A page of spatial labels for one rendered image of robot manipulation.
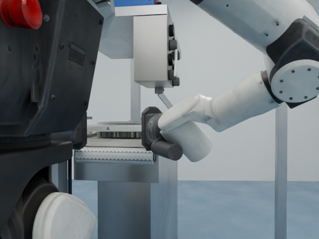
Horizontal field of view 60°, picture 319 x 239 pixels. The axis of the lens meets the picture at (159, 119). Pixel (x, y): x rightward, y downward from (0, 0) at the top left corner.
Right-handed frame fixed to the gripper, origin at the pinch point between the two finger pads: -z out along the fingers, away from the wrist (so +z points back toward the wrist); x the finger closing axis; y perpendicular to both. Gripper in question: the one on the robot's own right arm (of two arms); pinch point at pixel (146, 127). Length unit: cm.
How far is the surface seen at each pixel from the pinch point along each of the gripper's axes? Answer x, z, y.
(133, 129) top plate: 1.0, -9.8, -0.8
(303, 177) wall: 92, -215, 335
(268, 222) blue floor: 97, -115, 165
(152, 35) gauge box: -27.8, -1.0, 2.4
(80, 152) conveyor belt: 8.4, -14.8, -17.0
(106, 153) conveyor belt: 8.3, -10.3, -9.7
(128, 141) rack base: 4.9, -10.8, -2.2
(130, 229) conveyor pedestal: 37.7, -18.1, 0.5
